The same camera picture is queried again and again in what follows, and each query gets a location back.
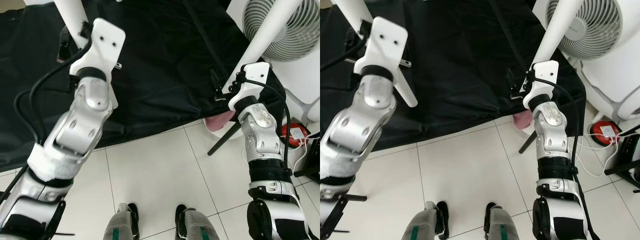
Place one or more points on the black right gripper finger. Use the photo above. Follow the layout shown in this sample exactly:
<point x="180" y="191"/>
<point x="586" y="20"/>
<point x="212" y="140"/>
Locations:
<point x="215" y="79"/>
<point x="511" y="76"/>

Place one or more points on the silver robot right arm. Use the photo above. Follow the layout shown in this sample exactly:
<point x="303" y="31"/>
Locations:
<point x="260" y="130"/>
<point x="552" y="125"/>

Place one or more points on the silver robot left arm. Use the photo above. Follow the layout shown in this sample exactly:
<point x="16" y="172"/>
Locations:
<point x="360" y="130"/>
<point x="80" y="130"/>

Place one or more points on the pink plastic item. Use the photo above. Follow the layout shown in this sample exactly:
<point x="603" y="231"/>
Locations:
<point x="217" y="122"/>
<point x="522" y="120"/>

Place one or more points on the black table cloth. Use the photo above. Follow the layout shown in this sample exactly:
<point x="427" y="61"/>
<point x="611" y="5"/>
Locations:
<point x="460" y="65"/>
<point x="165" y="65"/>

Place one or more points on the red round device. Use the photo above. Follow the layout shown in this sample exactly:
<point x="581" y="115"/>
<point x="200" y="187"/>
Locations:
<point x="289" y="135"/>
<point x="600" y="131"/>

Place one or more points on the white round fan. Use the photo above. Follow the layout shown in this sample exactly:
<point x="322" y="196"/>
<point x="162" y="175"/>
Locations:
<point x="600" y="30"/>
<point x="307" y="35"/>

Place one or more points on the black metal stand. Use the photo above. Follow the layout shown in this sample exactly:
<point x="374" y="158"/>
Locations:
<point x="312" y="160"/>
<point x="627" y="155"/>

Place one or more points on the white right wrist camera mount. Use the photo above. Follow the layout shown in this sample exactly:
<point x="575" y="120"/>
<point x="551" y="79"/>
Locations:
<point x="255" y="82"/>
<point x="545" y="80"/>

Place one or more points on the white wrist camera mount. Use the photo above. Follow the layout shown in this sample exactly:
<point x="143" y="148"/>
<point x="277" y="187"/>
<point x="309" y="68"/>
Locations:
<point x="545" y="80"/>
<point x="255" y="82"/>
<point x="385" y="40"/>
<point x="105" y="40"/>

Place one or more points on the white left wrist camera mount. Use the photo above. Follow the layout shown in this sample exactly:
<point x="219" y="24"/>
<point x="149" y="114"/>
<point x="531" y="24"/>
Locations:
<point x="385" y="40"/>
<point x="105" y="40"/>

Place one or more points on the black table frame leg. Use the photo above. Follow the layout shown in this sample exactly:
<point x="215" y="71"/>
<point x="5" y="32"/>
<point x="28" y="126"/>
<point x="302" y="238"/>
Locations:
<point x="526" y="142"/>
<point x="356" y="197"/>
<point x="222" y="142"/>

